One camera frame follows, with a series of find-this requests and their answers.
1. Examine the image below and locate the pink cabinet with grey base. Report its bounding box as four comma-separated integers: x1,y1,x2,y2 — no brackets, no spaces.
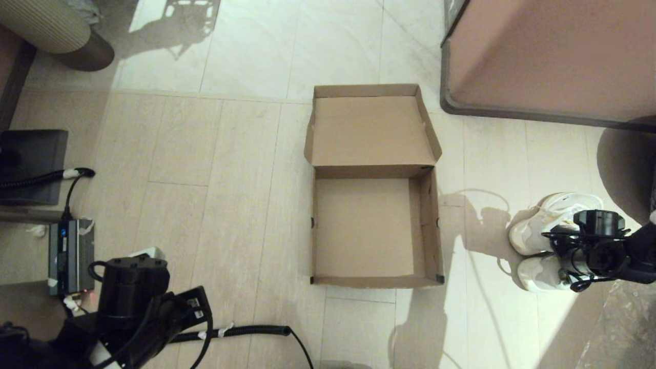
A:
439,0,656,129

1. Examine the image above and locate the beige ribbed round pouf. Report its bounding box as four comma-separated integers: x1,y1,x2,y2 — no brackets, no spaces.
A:
0,0,114,71

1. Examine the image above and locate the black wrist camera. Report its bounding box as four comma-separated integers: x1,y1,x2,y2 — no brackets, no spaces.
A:
573,209,627,236
97,256,171,329

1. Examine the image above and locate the dark brown wooden furniture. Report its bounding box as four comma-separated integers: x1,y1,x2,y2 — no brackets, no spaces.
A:
0,26,36,129

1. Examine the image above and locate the white laced sneaker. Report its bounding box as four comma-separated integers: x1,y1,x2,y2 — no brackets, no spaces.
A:
508,192,604,255
516,254,575,292

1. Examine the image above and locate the clear plastic sheet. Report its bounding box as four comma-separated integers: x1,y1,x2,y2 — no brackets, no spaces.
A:
574,279,656,369

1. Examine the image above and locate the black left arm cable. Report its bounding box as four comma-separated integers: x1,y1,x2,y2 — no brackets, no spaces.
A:
88,260,214,369

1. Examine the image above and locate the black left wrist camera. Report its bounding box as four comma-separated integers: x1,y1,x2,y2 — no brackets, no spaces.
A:
97,256,171,329

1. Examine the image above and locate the grey crumpled cloth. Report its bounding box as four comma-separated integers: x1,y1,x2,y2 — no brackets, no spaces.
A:
64,0,100,24

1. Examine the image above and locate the brown cardboard shoe box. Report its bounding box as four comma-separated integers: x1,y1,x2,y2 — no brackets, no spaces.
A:
303,84,445,288

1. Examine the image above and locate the grey power supply unit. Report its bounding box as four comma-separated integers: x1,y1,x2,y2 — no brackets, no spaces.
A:
48,218,96,298

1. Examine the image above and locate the black corrugated conduit taped midway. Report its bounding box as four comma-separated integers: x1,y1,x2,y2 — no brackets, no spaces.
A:
172,324,314,369

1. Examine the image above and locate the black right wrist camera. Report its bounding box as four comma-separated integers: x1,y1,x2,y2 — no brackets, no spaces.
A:
573,209,627,236

